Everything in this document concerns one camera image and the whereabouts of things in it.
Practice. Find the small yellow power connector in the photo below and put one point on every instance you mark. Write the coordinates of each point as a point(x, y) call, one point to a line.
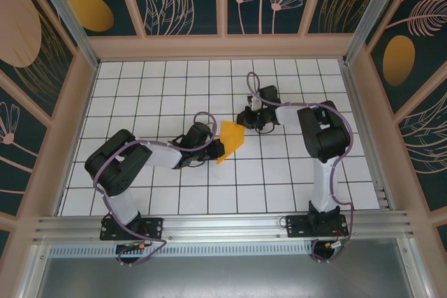
point(328, 244)
point(141, 245)

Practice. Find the wall panel orange oval feather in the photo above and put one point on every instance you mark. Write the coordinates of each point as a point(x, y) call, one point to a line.
point(91, 12)

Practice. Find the wall panel orange oval pink feathers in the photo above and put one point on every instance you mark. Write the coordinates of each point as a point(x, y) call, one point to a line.
point(398, 57)

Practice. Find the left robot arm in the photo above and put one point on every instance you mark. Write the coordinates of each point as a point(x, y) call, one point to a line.
point(122, 207)

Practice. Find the aluminium mounting rail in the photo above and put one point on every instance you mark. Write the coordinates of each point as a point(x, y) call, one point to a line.
point(223, 228)

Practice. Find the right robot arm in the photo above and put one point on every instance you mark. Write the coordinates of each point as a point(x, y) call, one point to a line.
point(324, 190)

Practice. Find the wall panel single flower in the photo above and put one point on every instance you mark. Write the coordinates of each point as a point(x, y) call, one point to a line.
point(14, 158)

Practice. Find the grey metal sheet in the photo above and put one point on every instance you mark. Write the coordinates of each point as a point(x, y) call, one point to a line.
point(223, 277)

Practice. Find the wall panel large pink circle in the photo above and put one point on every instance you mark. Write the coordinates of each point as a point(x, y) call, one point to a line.
point(17, 26)

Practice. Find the aluminium side rail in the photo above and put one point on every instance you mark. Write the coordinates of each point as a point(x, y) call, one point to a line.
point(356, 102)

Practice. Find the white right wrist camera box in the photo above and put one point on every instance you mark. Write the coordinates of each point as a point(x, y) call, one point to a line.
point(255, 103)

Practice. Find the wall panel pink leaf outlines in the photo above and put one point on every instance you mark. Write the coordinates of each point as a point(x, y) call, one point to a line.
point(426, 144)

